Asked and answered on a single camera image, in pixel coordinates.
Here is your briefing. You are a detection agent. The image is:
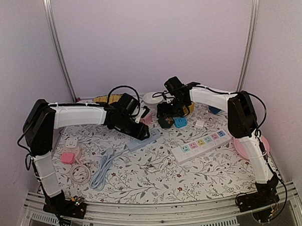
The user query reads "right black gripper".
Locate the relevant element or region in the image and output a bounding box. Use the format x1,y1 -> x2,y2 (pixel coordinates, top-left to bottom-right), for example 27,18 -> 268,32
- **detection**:
156,96 -> 188,118

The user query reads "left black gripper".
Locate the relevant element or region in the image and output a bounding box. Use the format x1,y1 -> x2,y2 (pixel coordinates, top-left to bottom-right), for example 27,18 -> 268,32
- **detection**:
118,113 -> 151,142

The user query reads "pink cube plug adapter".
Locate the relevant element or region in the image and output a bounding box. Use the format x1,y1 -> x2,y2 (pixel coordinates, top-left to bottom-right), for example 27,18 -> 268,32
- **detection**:
140,112 -> 152,125

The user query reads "dark green cube socket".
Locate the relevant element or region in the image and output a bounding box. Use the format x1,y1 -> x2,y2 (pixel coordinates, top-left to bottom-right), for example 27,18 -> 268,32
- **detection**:
158,116 -> 174,129

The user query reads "light blue cube adapter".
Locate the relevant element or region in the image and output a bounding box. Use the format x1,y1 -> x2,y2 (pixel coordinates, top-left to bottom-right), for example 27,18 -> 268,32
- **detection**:
174,117 -> 188,129

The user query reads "yellow cube plug adapter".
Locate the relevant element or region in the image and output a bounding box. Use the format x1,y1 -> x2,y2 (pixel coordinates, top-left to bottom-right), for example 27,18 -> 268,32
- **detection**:
186,102 -> 195,114

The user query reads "white long power strip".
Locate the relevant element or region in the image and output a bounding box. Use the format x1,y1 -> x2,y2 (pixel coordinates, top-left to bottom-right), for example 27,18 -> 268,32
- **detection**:
171,129 -> 232,164

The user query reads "dark blue cube socket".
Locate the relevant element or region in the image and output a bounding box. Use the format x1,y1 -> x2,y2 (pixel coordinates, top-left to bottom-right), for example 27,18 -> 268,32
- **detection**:
208,106 -> 221,115

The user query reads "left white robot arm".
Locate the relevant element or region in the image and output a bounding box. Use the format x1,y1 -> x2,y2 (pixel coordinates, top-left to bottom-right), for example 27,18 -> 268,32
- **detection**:
18,93 -> 150,214

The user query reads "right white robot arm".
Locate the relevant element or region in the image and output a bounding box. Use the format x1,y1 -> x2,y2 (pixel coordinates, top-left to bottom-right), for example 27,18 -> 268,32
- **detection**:
157,76 -> 281,207

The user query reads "white plug adapter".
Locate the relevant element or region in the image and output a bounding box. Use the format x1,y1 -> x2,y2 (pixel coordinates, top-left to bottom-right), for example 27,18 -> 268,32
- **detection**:
65,137 -> 79,149

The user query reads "pink square plug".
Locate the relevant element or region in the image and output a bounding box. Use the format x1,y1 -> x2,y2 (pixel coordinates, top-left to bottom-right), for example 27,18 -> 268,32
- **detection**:
61,152 -> 75,164

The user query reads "white ceramic bowl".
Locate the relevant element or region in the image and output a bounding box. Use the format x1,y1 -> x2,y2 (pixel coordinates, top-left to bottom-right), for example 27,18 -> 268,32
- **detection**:
143,92 -> 163,105

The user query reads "small white charger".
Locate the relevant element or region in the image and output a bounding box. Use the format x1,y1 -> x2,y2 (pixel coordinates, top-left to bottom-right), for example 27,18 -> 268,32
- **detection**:
195,120 -> 205,129

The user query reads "black and tan mat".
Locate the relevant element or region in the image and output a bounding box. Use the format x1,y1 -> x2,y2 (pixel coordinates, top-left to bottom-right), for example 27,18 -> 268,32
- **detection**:
93,94 -> 122,103

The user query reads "pink round power strip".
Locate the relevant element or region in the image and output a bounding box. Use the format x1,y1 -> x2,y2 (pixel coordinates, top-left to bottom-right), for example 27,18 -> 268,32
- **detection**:
62,145 -> 81,161

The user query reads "pink plastic plate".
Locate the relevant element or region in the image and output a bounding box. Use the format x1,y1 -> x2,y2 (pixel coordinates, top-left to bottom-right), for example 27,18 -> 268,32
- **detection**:
233,135 -> 270,160

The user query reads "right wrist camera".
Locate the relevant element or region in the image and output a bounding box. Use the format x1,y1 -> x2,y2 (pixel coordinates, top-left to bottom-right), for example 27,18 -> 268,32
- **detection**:
162,90 -> 174,103

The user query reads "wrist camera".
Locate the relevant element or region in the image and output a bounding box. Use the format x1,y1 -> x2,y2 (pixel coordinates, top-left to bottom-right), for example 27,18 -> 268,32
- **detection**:
162,90 -> 174,103
135,105 -> 150,123

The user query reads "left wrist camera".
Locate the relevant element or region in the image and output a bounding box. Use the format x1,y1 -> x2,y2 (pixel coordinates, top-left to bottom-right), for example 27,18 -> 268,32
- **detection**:
135,105 -> 150,123

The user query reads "white power strip cable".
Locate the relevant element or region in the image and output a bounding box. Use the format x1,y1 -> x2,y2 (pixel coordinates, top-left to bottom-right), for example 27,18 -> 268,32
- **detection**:
142,154 -> 177,175

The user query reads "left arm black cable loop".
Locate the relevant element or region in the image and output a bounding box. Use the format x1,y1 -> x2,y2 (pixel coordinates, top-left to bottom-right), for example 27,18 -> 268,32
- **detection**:
106,84 -> 141,106

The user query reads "light blue coiled cable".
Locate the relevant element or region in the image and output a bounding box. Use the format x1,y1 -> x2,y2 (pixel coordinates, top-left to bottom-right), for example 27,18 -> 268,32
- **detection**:
88,146 -> 132,192

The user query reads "pink coiled cable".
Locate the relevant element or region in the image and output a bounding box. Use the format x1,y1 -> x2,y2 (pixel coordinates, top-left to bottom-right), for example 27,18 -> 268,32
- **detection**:
68,157 -> 95,185

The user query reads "front aluminium rail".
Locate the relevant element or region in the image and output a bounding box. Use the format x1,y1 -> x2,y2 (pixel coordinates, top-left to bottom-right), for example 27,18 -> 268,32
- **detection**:
20,182 -> 302,226

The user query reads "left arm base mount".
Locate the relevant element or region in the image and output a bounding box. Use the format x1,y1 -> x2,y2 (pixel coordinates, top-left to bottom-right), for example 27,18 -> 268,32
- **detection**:
43,195 -> 87,219

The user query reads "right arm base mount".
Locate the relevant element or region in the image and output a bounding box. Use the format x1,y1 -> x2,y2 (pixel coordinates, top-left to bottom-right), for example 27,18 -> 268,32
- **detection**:
235,183 -> 279,224

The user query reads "right aluminium frame post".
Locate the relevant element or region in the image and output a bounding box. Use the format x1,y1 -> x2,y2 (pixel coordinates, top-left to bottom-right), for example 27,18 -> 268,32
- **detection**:
237,0 -> 260,91

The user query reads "aluminium frame post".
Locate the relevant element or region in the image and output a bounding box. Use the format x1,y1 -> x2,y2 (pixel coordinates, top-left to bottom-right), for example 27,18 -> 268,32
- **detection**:
237,0 -> 260,91
42,0 -> 77,102

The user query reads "left aluminium frame post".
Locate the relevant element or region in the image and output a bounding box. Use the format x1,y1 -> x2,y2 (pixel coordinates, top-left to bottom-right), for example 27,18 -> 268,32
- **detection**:
42,0 -> 77,102

